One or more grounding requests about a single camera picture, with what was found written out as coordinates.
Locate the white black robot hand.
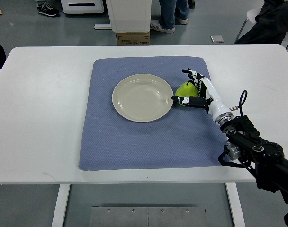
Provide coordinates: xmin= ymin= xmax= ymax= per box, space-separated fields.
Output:
xmin=171 ymin=69 xmax=233 ymax=126

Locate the green pear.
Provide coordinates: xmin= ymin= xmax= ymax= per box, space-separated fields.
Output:
xmin=175 ymin=80 xmax=199 ymax=97

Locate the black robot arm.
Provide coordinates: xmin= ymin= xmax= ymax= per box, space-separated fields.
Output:
xmin=218 ymin=90 xmax=288 ymax=205

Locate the beige round plate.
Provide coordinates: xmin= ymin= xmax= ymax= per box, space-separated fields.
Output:
xmin=112 ymin=74 xmax=173 ymax=122

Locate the cardboard box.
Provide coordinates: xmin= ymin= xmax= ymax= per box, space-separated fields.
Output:
xmin=116 ymin=32 xmax=151 ymax=46

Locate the standing person in jeans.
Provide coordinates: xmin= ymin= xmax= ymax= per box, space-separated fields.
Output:
xmin=150 ymin=0 xmax=190 ymax=33

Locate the right white table leg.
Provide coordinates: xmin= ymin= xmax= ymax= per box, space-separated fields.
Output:
xmin=225 ymin=182 xmax=245 ymax=227

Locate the white table leg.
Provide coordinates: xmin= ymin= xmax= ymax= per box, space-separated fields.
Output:
xmin=225 ymin=182 xmax=245 ymax=227
xmin=51 ymin=184 xmax=71 ymax=227

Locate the white chair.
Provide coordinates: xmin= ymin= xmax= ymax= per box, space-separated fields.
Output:
xmin=235 ymin=8 xmax=288 ymax=50

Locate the white cabinet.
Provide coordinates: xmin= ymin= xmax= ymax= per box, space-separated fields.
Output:
xmin=106 ymin=0 xmax=152 ymax=33

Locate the white base bar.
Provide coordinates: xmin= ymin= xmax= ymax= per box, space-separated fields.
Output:
xmin=94 ymin=24 xmax=112 ymax=30

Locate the white machine with slot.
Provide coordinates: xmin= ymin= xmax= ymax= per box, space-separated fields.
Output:
xmin=61 ymin=0 xmax=105 ymax=14

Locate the left white table leg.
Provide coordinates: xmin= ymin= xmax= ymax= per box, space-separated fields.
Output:
xmin=51 ymin=184 xmax=71 ymax=227

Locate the black sneaker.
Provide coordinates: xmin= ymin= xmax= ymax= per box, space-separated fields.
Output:
xmin=36 ymin=1 xmax=59 ymax=17

